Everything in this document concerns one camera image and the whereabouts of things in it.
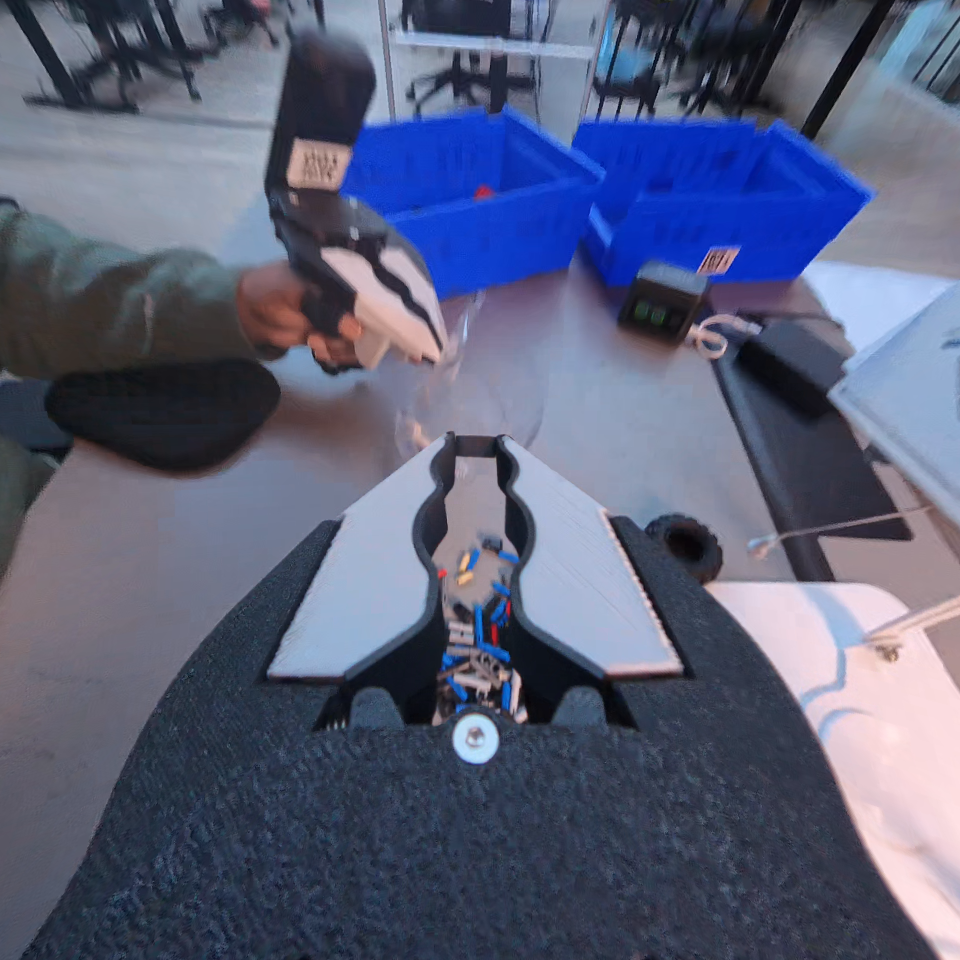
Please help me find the black chair armrest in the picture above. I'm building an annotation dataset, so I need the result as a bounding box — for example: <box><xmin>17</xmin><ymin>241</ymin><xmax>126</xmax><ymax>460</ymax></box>
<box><xmin>44</xmin><ymin>356</ymin><xmax>283</xmax><ymax>475</ymax></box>

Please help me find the black toy tire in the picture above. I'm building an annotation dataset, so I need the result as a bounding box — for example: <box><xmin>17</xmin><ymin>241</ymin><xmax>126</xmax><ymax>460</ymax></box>
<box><xmin>644</xmin><ymin>513</ymin><xmax>726</xmax><ymax>586</ymax></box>

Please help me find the white cable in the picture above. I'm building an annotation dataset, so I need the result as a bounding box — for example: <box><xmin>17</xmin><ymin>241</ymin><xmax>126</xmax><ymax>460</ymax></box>
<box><xmin>689</xmin><ymin>311</ymin><xmax>768</xmax><ymax>363</ymax></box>

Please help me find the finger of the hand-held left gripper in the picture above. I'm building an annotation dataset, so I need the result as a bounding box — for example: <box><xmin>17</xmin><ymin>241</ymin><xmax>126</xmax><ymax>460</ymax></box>
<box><xmin>375</xmin><ymin>240</ymin><xmax>451</xmax><ymax>363</ymax></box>
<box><xmin>321</xmin><ymin>248</ymin><xmax>414</xmax><ymax>372</ymax></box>

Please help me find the black power brick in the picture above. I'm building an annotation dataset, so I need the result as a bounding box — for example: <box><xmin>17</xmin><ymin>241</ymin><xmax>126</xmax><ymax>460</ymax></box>
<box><xmin>737</xmin><ymin>314</ymin><xmax>855</xmax><ymax>415</ymax></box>

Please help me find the white booklet stand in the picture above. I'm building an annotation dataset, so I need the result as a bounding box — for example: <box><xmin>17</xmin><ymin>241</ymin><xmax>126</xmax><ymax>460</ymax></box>
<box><xmin>702</xmin><ymin>506</ymin><xmax>960</xmax><ymax>960</ymax></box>

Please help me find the grey desk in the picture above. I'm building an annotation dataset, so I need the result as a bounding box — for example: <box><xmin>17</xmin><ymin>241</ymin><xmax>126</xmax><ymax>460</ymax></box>
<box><xmin>0</xmin><ymin>195</ymin><xmax>960</xmax><ymax>909</ymax></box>

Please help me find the black digital timer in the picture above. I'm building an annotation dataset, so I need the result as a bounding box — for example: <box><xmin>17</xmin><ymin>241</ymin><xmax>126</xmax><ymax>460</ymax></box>
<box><xmin>618</xmin><ymin>261</ymin><xmax>712</xmax><ymax>345</ymax></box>

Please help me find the pile of small toy parts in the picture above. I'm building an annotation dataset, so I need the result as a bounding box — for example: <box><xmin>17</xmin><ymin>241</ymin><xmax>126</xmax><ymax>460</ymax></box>
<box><xmin>434</xmin><ymin>533</ymin><xmax>529</xmax><ymax>727</ymax></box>

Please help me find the person's left forearm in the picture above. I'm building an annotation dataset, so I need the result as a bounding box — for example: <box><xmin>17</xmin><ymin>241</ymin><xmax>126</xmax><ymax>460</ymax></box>
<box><xmin>0</xmin><ymin>200</ymin><xmax>259</xmax><ymax>379</ymax></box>

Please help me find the clear plastic bag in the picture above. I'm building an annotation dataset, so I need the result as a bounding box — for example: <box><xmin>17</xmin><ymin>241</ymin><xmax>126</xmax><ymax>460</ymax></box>
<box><xmin>392</xmin><ymin>291</ymin><xmax>546</xmax><ymax>469</ymax></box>

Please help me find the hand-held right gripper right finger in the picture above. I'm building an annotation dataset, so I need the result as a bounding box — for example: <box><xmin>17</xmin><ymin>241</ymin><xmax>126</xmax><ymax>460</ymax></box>
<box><xmin>494</xmin><ymin>434</ymin><xmax>687</xmax><ymax>682</ymax></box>

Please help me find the person's left hand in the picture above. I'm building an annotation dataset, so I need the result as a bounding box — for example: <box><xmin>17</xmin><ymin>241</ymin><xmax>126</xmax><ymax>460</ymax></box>
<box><xmin>234</xmin><ymin>261</ymin><xmax>364</xmax><ymax>372</ymax></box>

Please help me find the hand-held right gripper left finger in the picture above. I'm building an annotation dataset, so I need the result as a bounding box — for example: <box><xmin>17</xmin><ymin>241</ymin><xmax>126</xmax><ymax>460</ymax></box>
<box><xmin>266</xmin><ymin>434</ymin><xmax>454</xmax><ymax>687</ymax></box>

